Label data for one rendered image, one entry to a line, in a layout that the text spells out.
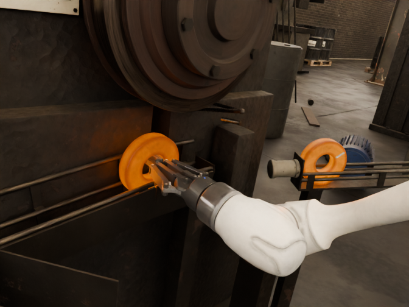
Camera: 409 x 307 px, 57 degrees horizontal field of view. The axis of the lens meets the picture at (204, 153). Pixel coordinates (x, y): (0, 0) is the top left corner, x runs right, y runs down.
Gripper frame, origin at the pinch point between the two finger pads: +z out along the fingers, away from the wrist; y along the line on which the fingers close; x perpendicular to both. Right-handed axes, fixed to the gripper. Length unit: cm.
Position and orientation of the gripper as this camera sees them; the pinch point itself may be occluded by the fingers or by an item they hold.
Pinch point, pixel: (151, 158)
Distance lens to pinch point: 89.4
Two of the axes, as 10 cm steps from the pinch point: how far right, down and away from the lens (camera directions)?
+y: 7.1, -1.6, 6.8
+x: 1.8, -9.0, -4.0
